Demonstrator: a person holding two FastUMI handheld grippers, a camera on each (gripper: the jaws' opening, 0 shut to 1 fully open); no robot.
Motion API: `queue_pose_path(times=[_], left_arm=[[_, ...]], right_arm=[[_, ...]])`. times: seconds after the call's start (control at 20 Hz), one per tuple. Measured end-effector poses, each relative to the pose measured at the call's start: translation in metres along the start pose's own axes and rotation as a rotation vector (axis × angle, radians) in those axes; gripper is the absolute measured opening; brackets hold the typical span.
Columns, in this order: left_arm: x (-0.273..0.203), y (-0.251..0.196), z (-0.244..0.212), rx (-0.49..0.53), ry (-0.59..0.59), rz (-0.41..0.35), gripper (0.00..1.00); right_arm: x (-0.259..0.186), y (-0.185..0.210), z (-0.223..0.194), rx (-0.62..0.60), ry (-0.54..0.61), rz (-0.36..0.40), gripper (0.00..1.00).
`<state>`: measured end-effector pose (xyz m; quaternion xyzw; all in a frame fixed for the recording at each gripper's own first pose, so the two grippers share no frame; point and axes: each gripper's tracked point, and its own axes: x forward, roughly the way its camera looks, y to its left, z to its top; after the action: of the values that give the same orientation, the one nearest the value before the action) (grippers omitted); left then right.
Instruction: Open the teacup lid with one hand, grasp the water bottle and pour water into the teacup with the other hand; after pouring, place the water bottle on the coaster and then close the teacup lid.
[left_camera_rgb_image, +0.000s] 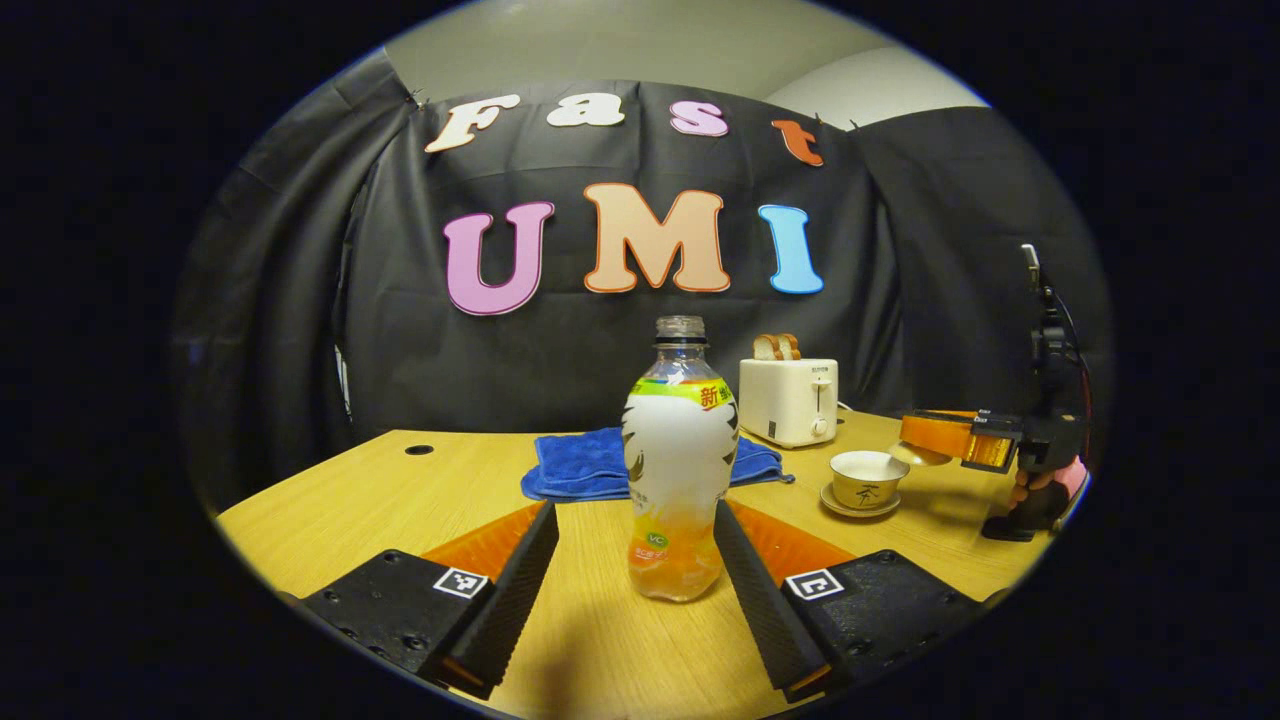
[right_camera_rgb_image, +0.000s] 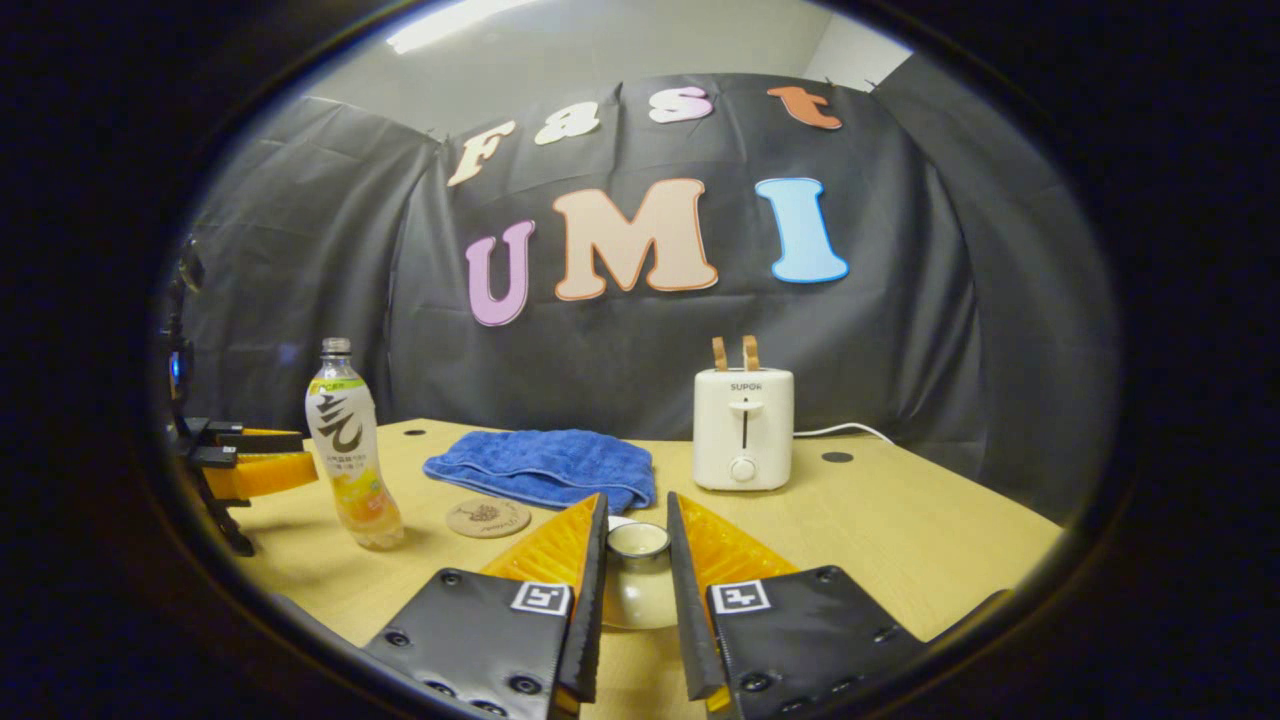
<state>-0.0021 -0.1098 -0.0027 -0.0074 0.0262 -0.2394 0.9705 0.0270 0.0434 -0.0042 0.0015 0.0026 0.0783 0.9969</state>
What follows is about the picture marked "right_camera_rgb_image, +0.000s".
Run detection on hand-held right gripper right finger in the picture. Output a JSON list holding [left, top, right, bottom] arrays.
[[666, 491, 926, 720]]

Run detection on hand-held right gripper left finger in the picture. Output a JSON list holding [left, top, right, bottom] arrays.
[[362, 492, 609, 720]]

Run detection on cream ceramic teacup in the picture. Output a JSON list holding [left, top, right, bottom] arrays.
[[600, 585, 683, 632]]

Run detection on cream teacup lid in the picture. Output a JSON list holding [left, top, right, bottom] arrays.
[[603, 518, 676, 596]]

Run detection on clear plastic water bottle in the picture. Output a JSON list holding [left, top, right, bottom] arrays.
[[305, 337, 405, 551]]

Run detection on round cork coaster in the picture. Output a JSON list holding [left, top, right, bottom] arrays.
[[446, 497, 532, 540]]

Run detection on blue folded towel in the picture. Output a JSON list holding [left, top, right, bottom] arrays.
[[423, 429, 657, 515]]

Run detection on white toaster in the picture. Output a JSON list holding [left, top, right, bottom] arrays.
[[693, 367, 796, 492]]

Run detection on white toaster cable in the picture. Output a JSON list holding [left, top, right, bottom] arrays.
[[794, 422, 896, 446]]

